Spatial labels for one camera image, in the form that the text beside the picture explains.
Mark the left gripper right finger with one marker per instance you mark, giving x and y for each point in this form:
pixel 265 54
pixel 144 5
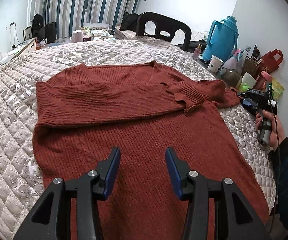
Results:
pixel 235 218

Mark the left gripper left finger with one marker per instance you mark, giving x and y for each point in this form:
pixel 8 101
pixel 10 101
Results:
pixel 50 217

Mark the rust red knit sweater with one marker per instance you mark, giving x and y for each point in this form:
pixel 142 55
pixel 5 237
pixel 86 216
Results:
pixel 83 112

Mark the person's right forearm dark sleeve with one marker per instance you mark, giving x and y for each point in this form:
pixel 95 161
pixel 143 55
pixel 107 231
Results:
pixel 287 184

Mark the person's right hand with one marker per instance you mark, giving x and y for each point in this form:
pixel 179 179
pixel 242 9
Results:
pixel 277 133

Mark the green apple shaped toy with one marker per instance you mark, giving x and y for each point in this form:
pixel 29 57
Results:
pixel 244 87

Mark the pink lidded water bottle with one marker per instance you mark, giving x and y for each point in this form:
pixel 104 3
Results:
pixel 263 78

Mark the yellow green floral bag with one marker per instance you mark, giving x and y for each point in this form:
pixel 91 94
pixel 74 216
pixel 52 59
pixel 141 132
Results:
pixel 277 89

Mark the glass jar with lid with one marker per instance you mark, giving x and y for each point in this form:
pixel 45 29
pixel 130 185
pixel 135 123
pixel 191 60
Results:
pixel 231 77

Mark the red gift bag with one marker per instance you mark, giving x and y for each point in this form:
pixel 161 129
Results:
pixel 271 61

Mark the quilted beige table cover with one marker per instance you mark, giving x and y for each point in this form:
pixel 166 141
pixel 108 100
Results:
pixel 20 176

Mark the white paper cup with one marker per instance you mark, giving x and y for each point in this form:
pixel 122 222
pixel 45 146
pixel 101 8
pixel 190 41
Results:
pixel 214 64

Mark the blue thermos jug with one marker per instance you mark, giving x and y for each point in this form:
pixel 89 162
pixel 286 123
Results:
pixel 222 39

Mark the pink perfume bottle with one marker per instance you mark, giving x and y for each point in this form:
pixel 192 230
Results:
pixel 197 52

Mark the dark chair far side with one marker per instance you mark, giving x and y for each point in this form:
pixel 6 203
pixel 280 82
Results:
pixel 165 28

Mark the black jacket on sofa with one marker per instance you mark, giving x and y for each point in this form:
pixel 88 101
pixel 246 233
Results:
pixel 129 22

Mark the white low cabinet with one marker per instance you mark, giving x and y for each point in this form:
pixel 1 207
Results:
pixel 27 47

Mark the pink waste bin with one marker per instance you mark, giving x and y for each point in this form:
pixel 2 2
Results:
pixel 77 36

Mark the black backpack on cabinet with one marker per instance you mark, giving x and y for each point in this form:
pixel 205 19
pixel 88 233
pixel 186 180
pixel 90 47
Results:
pixel 38 28

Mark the striped blue white curtain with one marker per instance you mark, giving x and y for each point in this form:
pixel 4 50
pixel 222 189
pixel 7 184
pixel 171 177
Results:
pixel 69 15

